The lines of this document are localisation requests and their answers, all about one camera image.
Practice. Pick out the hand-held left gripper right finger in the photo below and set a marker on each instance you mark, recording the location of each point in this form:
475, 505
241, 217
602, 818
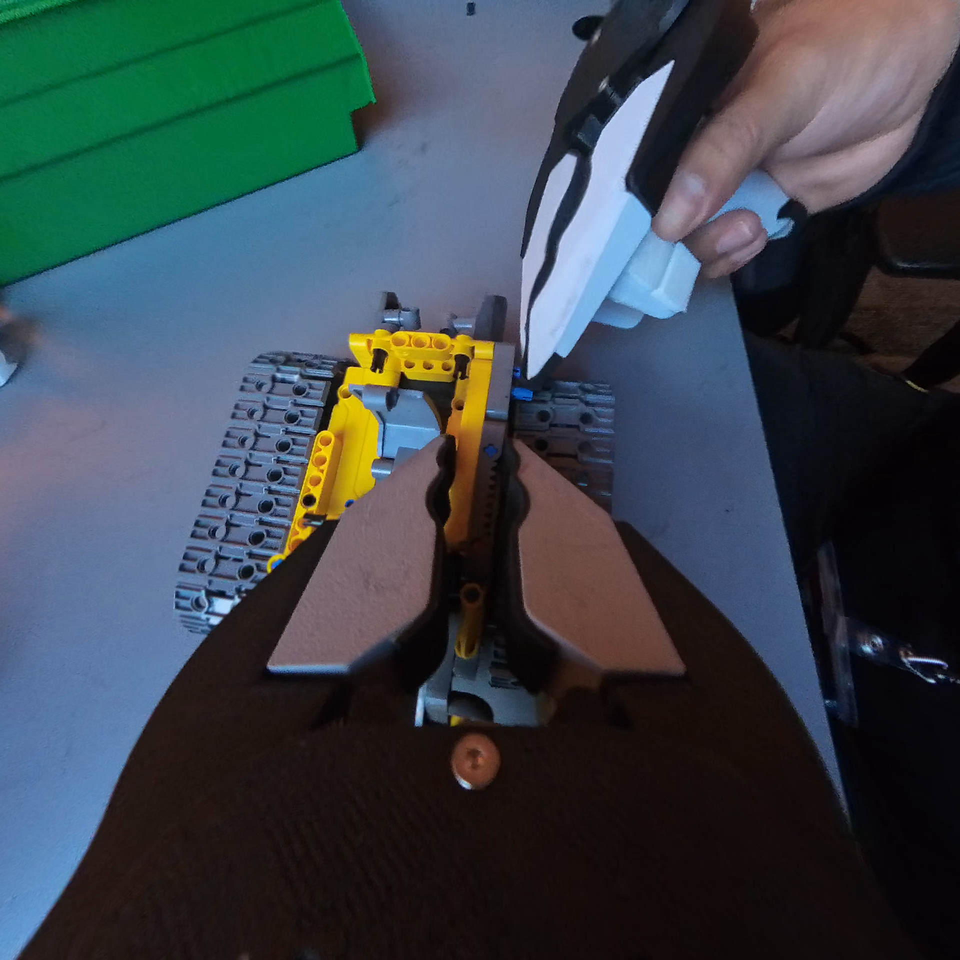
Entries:
585, 600

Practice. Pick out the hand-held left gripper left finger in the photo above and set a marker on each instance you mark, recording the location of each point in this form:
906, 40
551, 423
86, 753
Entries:
360, 592

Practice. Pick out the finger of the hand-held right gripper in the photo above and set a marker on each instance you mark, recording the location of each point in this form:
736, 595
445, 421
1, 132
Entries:
544, 202
592, 240

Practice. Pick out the yellow brick tracked vehicle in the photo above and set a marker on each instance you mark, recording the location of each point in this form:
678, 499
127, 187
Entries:
360, 420

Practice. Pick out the person's right forearm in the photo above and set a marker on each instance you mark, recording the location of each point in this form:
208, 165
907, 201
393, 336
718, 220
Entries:
937, 135

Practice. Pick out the grey desk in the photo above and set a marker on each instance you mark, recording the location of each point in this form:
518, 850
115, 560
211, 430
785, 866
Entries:
112, 420

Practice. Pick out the person's right hand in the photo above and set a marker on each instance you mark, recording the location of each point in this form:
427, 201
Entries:
825, 97

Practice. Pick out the green plastic bin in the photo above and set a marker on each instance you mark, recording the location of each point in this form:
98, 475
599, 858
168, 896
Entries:
150, 135

